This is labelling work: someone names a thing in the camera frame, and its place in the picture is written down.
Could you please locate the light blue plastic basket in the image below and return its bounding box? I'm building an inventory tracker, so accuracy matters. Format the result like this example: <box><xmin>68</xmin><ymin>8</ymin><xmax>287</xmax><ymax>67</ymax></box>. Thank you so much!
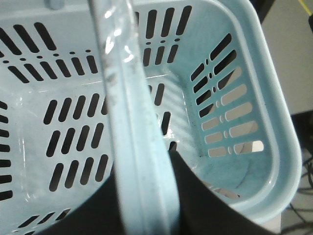
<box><xmin>0</xmin><ymin>0</ymin><xmax>301</xmax><ymax>235</ymax></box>

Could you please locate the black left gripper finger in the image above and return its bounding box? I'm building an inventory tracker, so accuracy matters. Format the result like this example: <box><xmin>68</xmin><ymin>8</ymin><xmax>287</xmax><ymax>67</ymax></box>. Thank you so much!
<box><xmin>40</xmin><ymin>148</ymin><xmax>272</xmax><ymax>235</ymax></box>

